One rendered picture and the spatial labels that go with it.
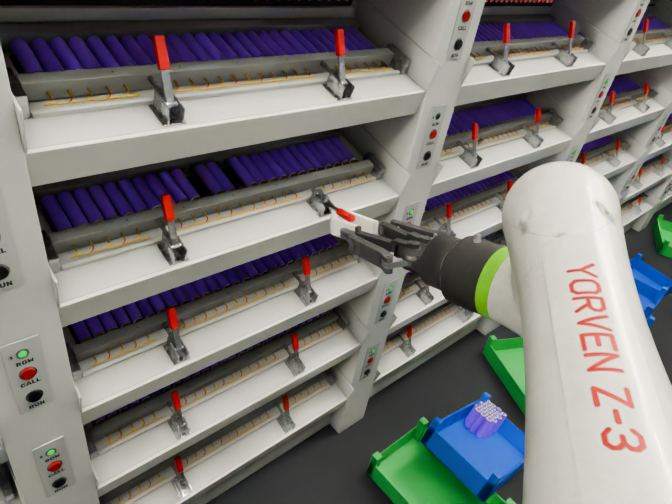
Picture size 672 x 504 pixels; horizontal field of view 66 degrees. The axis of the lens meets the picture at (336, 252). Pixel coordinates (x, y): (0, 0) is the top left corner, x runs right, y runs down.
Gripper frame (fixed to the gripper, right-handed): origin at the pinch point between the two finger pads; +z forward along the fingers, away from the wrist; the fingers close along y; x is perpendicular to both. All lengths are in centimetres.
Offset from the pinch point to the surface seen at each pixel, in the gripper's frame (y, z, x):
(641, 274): 187, 8, -77
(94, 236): -35.3, 11.9, 5.2
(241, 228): -15.1, 9.0, 1.5
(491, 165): 48.8, 6.1, -0.3
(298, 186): -2.0, 11.4, 4.8
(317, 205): -1.0, 7.7, 2.1
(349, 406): 19, 23, -63
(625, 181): 158, 14, -29
